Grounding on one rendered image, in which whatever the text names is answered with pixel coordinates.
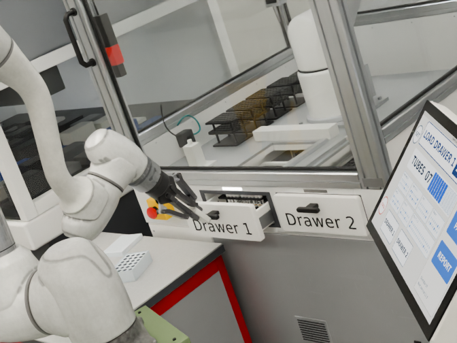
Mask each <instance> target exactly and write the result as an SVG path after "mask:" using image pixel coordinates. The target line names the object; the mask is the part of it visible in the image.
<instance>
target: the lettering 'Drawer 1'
mask: <svg viewBox="0 0 457 343"><path fill-rule="evenodd" d="M194 221H197V222H199V221H198V220H193V223H194ZM199 224H200V222H199ZM208 225H212V224H211V223H208ZM243 225H246V228H247V230H248V226H247V224H246V223H243ZM194 226H195V229H196V230H197V231H200V230H202V226H201V224H200V226H201V228H200V229H197V227H196V225H195V223H194ZM215 226H216V227H217V225H216V224H215ZM218 226H219V228H218V227H217V229H218V231H219V232H220V228H221V226H220V224H218ZM227 226H230V225H226V230H227V231H228V232H229V233H234V232H230V231H229V230H228V229H233V228H232V227H231V226H230V227H231V228H227ZM212 227H213V229H214V226H213V225H212ZM222 228H223V229H222ZM222 228H221V230H222V231H223V233H224V224H222ZM209 230H210V231H212V230H211V229H210V227H209ZM213 231H214V232H216V231H215V229H214V230H213ZM213 231H212V232H213ZM246 234H248V235H252V234H251V233H250V232H249V230H248V233H246Z"/></svg>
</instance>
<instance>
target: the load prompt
mask: <svg viewBox="0 0 457 343"><path fill-rule="evenodd" d="M418 143H419V145H421V147H422V148H423V149H424V150H425V151H426V152H427V153H428V154H429V155H430V157H431V158H432V159H433V160H434V161H435V162H436V163H437V164H438V165H439V167H440V168H441V169H442V170H443V171H444V172H445V173H446V174H447V175H448V176H449V177H450V178H451V179H452V180H453V181H454V182H455V183H456V185H457V146H456V145H455V144H454V143H453V142H451V141H450V140H449V139H448V138H447V137H446V136H445V135H444V134H443V133H442V132H440V130H438V128H436V126H434V124H432V123H431V122H430V121H429V122H428V124H427V126H426V128H425V130H424V132H423V134H422V136H421V138H420V140H419V142H418Z"/></svg>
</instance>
